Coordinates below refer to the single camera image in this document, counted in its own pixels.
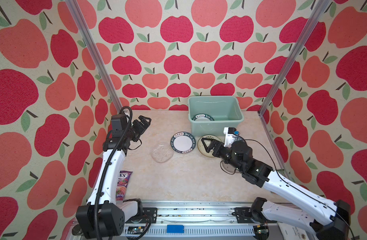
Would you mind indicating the green plastic bin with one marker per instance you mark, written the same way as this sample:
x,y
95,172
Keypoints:
x,y
224,109

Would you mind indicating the clear glass plate left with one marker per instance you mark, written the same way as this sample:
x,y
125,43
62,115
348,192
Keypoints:
x,y
162,153

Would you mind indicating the left aluminium frame post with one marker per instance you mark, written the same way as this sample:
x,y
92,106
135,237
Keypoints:
x,y
80,21

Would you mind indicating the purple candy bag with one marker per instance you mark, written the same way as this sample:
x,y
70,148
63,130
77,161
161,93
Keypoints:
x,y
123,181

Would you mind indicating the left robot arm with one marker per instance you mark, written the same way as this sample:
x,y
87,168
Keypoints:
x,y
101,217

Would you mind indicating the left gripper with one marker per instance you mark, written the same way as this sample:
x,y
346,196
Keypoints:
x,y
141,128

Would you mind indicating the small green-rim plate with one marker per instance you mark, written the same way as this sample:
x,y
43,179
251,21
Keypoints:
x,y
202,118
183,142

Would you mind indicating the grey glass plate right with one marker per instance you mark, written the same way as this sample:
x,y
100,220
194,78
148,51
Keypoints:
x,y
229,169

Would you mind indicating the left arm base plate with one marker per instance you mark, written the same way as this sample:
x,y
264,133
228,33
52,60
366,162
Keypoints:
x,y
148,214

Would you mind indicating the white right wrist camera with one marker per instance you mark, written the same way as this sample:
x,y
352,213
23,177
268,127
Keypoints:
x,y
229,132

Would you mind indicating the blue patterned small plate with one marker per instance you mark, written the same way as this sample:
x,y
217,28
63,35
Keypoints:
x,y
237,138

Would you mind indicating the aluminium frame post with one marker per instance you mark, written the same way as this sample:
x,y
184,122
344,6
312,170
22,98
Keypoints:
x,y
311,23
80,21

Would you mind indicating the white paper sheet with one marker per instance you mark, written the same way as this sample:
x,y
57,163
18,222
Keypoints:
x,y
292,233

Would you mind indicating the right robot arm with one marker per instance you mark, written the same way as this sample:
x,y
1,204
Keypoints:
x,y
324,218

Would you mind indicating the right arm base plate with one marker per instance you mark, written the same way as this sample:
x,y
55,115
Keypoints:
x,y
245,215

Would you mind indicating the right aluminium frame post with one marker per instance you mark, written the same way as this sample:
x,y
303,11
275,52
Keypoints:
x,y
311,23

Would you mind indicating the blue block on rail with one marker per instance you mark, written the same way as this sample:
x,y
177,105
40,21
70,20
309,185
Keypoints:
x,y
175,229

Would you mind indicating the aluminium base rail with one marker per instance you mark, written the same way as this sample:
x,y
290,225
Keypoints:
x,y
200,219

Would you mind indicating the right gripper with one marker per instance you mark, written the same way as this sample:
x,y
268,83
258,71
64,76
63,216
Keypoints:
x,y
215,145

